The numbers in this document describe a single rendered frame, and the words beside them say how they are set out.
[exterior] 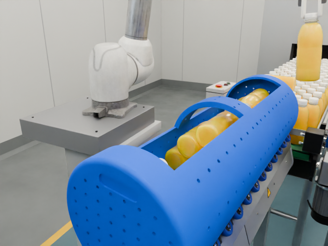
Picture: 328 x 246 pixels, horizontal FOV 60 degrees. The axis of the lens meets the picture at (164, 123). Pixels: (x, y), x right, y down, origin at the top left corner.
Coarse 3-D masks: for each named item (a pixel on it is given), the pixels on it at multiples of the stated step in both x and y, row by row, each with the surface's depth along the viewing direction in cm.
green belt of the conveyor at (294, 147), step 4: (292, 144) 130; (296, 144) 130; (300, 144) 130; (292, 148) 128; (296, 148) 128; (300, 148) 127; (292, 152) 128; (296, 152) 127; (300, 152) 127; (304, 152) 126; (308, 152) 125; (296, 156) 128; (300, 156) 127; (304, 156) 126; (308, 156) 125; (304, 160) 127; (308, 160) 126
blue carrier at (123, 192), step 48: (240, 96) 121; (288, 96) 102; (144, 144) 75; (240, 144) 64; (96, 192) 50; (144, 192) 43; (192, 192) 47; (240, 192) 60; (96, 240) 55; (144, 240) 47; (192, 240) 44
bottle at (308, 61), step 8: (304, 24) 87; (312, 24) 85; (304, 32) 86; (312, 32) 85; (320, 32) 85; (304, 40) 86; (312, 40) 85; (320, 40) 85; (304, 48) 87; (312, 48) 86; (320, 48) 86; (304, 56) 87; (312, 56) 86; (320, 56) 87; (296, 64) 91; (304, 64) 88; (312, 64) 87; (320, 64) 88; (296, 72) 92; (304, 72) 89; (312, 72) 88; (304, 80) 89; (312, 80) 89
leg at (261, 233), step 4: (268, 212) 128; (268, 216) 131; (264, 220) 130; (268, 220) 133; (264, 224) 131; (260, 228) 133; (264, 228) 132; (260, 232) 133; (264, 232) 132; (256, 236) 135; (260, 236) 134; (264, 236) 133; (256, 240) 136; (260, 240) 135; (264, 240) 134; (256, 244) 137; (260, 244) 135; (264, 244) 137
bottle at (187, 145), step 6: (198, 126) 84; (186, 132) 80; (192, 132) 79; (180, 138) 79; (186, 138) 78; (192, 138) 77; (180, 144) 80; (186, 144) 79; (192, 144) 77; (198, 144) 77; (180, 150) 80; (186, 150) 79; (192, 150) 78; (198, 150) 77; (186, 156) 79
